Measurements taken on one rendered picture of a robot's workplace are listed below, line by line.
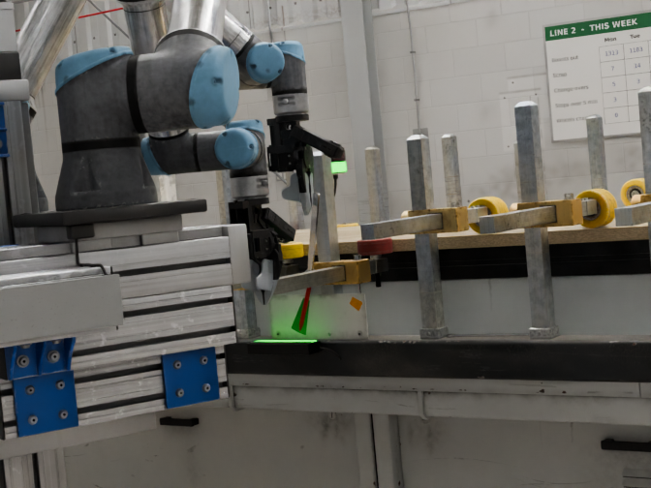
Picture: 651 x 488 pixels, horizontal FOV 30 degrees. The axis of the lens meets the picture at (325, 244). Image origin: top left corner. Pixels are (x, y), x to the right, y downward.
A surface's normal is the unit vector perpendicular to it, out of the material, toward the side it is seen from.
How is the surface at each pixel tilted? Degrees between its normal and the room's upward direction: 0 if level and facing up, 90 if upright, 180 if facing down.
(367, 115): 90
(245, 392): 90
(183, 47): 40
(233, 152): 90
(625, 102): 90
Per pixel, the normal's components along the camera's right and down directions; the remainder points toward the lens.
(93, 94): -0.07, 0.06
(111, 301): 0.53, 0.00
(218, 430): -0.56, 0.09
